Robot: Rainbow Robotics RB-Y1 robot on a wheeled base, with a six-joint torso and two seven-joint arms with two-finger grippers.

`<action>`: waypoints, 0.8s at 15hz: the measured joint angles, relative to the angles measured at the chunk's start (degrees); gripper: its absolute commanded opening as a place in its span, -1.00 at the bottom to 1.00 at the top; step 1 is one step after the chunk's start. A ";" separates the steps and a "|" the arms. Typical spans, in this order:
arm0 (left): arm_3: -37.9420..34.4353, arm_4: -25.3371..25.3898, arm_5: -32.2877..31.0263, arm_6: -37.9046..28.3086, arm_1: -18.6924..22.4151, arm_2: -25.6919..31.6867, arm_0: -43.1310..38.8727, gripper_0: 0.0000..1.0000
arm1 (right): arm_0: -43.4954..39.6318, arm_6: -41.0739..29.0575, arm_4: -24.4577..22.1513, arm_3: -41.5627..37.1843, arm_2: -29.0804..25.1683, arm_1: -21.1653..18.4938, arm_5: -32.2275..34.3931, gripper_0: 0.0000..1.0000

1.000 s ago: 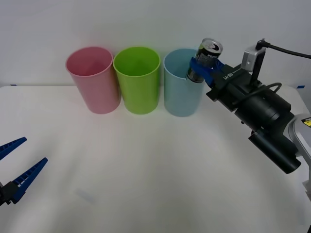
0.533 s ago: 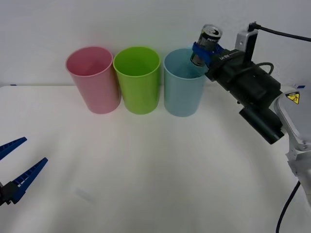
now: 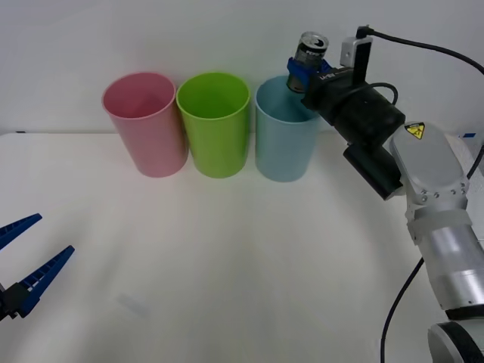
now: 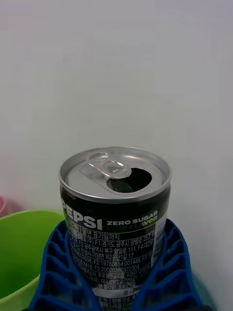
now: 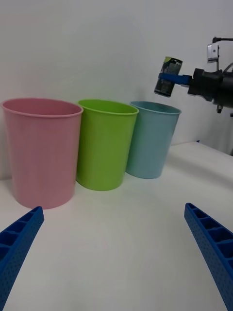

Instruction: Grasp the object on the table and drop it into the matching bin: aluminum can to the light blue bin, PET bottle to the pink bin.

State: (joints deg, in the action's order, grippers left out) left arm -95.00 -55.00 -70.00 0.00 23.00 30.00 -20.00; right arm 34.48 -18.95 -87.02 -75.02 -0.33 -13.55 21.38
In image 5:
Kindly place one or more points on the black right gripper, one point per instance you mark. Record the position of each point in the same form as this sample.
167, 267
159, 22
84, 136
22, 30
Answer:
208, 85

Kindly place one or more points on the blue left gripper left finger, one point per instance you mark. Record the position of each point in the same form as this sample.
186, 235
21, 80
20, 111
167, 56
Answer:
17, 245

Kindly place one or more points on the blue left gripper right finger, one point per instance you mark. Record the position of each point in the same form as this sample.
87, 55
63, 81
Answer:
213, 250

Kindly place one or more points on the black and silver drink can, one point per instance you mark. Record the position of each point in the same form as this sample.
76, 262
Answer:
170, 65

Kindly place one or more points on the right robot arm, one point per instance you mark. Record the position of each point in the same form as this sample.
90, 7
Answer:
229, 90

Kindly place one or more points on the pale blue plastic bin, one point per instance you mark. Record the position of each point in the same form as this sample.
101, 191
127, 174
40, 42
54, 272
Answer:
150, 143

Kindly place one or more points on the pink plastic bin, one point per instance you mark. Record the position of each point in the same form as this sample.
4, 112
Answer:
43, 155

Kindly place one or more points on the green plastic bin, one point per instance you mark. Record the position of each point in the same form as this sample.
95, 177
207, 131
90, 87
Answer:
104, 150

